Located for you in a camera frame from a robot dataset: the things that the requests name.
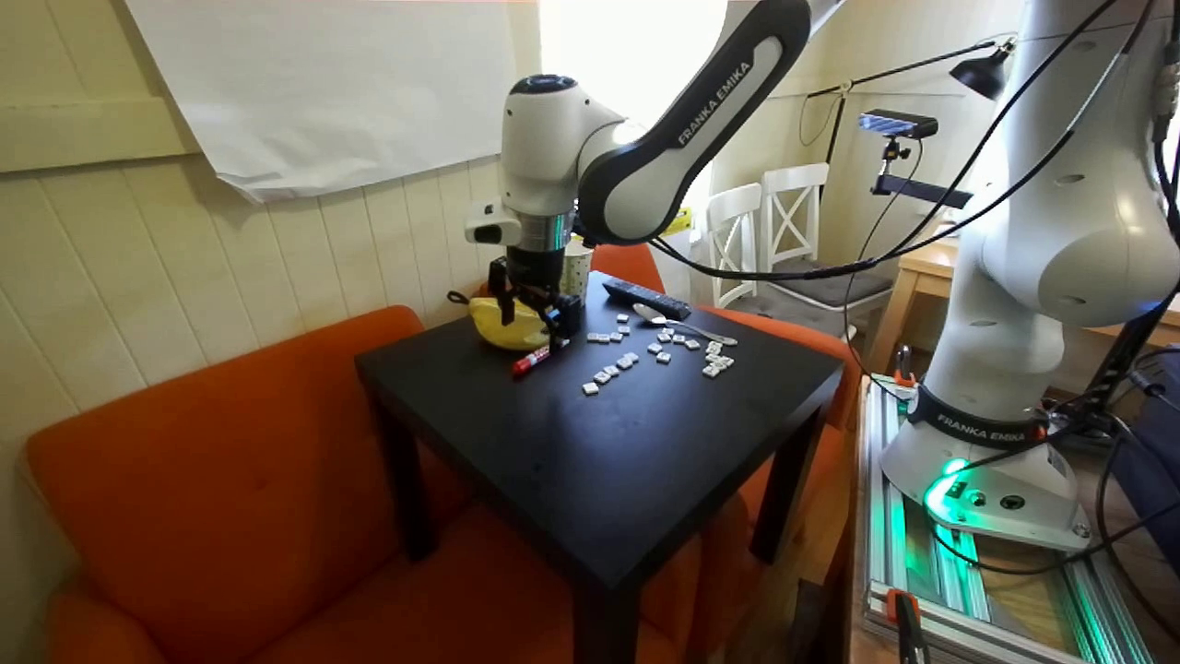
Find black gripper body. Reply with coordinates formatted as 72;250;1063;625
502;243;576;308

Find orange marker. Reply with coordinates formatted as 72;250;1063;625
510;343;556;379

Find white dotted paper cup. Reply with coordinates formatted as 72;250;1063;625
561;241;596;298

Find yellow banana-shaped bowl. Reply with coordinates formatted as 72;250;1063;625
464;293;556;357

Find black remote control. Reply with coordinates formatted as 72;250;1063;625
601;278;694;325

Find scattered domino tiles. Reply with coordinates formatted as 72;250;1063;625
629;302;740;350

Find black side table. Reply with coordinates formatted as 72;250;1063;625
352;271;851;664

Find white wooden chair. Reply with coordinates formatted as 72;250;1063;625
759;163;894;310
705;181;767;310

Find orange sofa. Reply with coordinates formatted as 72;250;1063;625
23;238;871;664

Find wooden desk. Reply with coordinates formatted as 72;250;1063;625
862;238;1180;373

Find orange black clamp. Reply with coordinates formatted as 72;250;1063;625
881;587;928;664

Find black desk lamp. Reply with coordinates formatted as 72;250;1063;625
803;37;1019;105

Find white paper sheet on wall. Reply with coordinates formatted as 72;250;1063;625
121;0;528;207

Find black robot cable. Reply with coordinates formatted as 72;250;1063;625
644;0;1128;287

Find camera on stand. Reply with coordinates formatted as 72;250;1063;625
855;106;972;213

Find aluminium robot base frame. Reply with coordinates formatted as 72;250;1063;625
859;379;1180;664

